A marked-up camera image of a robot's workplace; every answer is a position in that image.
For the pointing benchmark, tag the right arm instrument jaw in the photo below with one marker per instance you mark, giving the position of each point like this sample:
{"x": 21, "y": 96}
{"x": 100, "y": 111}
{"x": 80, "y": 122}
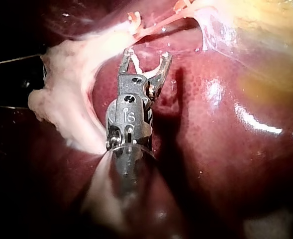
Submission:
{"x": 162, "y": 74}
{"x": 124, "y": 64}

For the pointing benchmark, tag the right arm instrument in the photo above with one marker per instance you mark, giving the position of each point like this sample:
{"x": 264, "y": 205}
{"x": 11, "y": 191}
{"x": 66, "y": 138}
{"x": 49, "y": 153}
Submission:
{"x": 128, "y": 117}

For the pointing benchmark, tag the white clip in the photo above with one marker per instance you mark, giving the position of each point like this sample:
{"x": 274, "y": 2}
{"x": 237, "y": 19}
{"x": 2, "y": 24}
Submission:
{"x": 134, "y": 21}
{"x": 182, "y": 5}
{"x": 136, "y": 62}

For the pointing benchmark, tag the dark right arm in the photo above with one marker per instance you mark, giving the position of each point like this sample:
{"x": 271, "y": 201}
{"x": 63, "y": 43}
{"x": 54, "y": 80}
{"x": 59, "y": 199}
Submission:
{"x": 136, "y": 189}

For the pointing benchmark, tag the thin tube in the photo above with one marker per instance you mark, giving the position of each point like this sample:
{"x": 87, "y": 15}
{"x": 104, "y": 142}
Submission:
{"x": 161, "y": 26}

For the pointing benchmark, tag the dark red liver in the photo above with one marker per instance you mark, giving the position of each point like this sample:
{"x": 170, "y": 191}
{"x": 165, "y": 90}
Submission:
{"x": 211, "y": 149}

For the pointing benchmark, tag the gallbladder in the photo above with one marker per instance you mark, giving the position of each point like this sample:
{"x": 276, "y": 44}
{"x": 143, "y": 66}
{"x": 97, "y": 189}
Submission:
{"x": 273, "y": 27}

